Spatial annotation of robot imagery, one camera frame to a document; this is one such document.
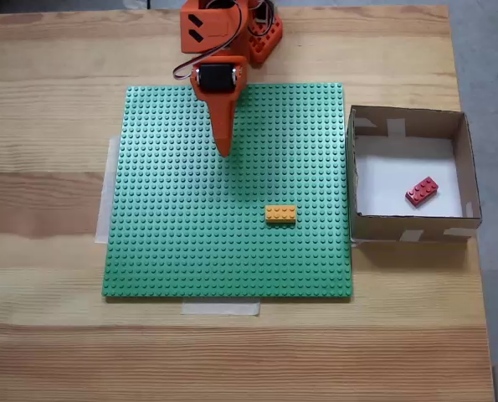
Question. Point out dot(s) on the yellow lego brick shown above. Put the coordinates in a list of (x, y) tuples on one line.
[(280, 214)]

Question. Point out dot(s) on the open cardboard box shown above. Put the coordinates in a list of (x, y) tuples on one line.
[(399, 229)]

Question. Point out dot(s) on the masking tape strip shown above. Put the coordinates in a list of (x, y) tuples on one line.
[(219, 307), (103, 209)]

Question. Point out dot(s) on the red lego brick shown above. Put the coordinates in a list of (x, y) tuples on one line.
[(422, 192)]

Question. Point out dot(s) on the green lego baseplate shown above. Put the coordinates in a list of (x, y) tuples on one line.
[(232, 259)]

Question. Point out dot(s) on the white paper sheet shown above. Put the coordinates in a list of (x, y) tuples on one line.
[(382, 184)]

